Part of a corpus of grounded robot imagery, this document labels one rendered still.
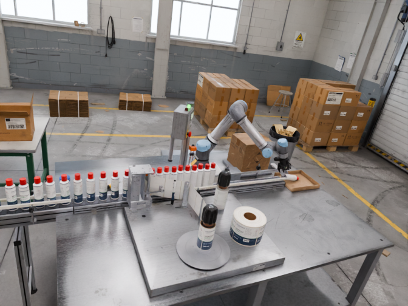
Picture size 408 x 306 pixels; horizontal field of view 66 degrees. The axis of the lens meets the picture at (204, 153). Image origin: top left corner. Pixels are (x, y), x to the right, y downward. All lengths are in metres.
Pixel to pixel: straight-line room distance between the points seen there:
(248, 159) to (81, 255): 1.53
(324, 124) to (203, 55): 3.31
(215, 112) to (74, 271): 4.19
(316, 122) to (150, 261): 4.44
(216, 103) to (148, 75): 2.44
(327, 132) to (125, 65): 4.43
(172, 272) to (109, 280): 0.31
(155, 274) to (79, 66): 6.12
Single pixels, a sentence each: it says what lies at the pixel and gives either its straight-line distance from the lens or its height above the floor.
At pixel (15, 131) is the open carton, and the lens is 3.23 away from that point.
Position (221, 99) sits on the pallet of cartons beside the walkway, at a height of 0.69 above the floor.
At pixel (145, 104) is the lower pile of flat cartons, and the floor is 0.15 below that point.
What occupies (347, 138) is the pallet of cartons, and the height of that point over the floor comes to 0.29.
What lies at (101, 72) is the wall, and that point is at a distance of 7.37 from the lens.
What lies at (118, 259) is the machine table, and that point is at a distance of 1.83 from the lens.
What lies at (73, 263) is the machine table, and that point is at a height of 0.83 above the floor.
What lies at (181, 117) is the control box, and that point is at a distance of 2.03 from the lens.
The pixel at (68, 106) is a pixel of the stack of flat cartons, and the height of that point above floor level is 0.19.
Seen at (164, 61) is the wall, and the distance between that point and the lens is 7.35.
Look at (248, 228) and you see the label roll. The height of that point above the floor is 1.01.
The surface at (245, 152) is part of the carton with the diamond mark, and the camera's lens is 2.65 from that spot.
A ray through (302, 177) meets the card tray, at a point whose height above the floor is 0.83.
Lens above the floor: 2.12
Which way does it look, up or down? 25 degrees down
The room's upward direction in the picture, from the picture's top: 9 degrees clockwise
